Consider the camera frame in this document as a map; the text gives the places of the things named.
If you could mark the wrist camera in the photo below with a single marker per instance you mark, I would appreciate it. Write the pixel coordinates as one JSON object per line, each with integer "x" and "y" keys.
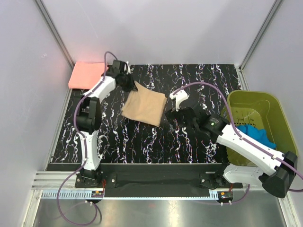
{"x": 178, "y": 97}
{"x": 119, "y": 67}

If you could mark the folded pink t shirt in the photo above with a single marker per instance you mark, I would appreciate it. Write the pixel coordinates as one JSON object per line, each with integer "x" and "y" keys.
{"x": 86, "y": 75}

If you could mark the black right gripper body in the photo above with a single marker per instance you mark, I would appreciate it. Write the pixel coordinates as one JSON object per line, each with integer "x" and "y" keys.
{"x": 188, "y": 123}

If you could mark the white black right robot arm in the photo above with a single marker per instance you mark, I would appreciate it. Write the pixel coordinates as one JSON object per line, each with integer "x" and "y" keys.
{"x": 273, "y": 170}

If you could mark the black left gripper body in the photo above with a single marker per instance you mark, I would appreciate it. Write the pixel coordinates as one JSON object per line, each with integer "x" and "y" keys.
{"x": 124, "y": 84}

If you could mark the left aluminium corner post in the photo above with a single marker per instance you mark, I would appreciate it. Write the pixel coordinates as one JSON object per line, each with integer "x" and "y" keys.
{"x": 51, "y": 25}

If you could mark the aluminium frame rail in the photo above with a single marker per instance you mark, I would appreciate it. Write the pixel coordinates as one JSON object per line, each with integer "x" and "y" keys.
{"x": 131, "y": 186}

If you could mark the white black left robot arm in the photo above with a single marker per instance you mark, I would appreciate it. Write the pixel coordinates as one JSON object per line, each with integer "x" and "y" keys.
{"x": 87, "y": 116}

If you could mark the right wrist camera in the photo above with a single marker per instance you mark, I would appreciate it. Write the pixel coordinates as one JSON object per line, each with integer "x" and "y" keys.
{"x": 178, "y": 97}

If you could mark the olive green plastic bin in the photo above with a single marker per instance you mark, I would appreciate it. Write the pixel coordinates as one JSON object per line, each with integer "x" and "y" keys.
{"x": 263, "y": 111}

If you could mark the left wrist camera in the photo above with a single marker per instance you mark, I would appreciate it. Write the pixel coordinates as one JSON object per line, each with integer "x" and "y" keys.
{"x": 119, "y": 67}

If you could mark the aluminium corner post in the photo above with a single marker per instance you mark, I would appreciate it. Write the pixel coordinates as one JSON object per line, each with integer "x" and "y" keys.
{"x": 264, "y": 27}
{"x": 51, "y": 25}

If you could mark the blue t shirt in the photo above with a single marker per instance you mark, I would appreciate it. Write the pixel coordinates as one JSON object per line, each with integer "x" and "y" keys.
{"x": 256, "y": 134}

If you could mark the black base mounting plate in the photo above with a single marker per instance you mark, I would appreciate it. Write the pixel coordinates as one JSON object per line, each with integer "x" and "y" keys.
{"x": 96, "y": 176}

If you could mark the beige t shirt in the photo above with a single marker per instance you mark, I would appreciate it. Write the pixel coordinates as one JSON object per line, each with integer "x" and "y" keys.
{"x": 144, "y": 105}

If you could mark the right aluminium corner post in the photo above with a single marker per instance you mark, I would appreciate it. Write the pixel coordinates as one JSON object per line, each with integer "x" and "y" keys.
{"x": 264, "y": 27}

